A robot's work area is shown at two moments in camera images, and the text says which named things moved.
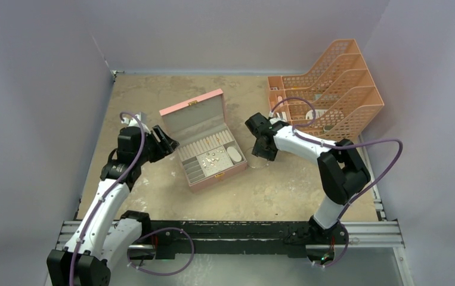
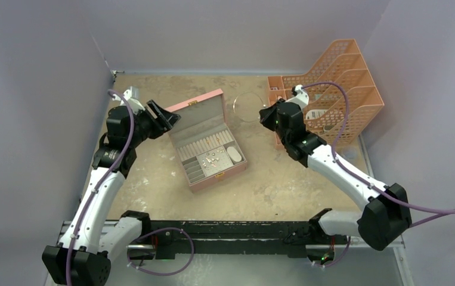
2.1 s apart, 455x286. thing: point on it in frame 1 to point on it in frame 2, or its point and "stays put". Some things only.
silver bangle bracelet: (254, 161) to (247, 106)
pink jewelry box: (209, 151) stays put
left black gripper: (164, 146) to (166, 118)
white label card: (318, 113) stays put
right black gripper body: (269, 152) to (270, 120)
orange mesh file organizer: (334, 100) stays put
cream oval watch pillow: (234, 154) stays put
